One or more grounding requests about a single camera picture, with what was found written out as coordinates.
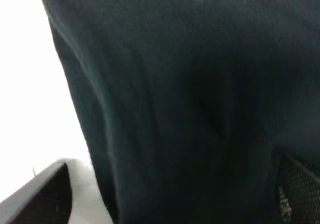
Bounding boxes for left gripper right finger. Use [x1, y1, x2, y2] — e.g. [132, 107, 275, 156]
[278, 154, 320, 224]

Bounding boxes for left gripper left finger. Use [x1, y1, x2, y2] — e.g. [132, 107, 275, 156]
[0, 162, 73, 224]

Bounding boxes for black short sleeve t-shirt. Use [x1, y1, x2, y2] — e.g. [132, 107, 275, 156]
[42, 0, 320, 224]

